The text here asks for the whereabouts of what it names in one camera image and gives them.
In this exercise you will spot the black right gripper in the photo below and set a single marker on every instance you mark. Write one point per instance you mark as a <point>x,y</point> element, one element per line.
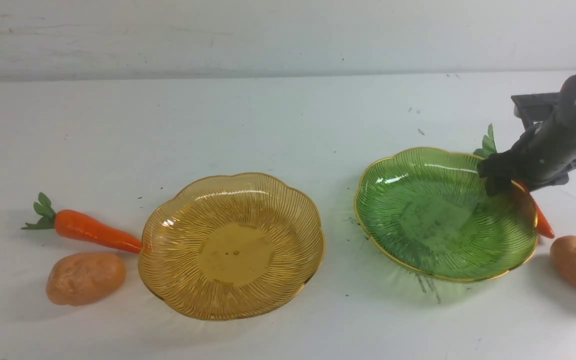
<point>543,156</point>

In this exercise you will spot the orange toy carrot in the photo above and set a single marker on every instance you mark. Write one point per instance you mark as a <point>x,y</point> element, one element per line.
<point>543,220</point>
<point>75,225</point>

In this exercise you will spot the green ribbed plastic plate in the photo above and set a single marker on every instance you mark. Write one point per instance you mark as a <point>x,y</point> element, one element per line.
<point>427,209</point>

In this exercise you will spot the amber ribbed plastic plate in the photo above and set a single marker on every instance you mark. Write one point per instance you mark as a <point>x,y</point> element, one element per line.
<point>230,247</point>

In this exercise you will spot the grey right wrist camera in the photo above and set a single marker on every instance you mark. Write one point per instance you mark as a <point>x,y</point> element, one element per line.
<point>534,108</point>

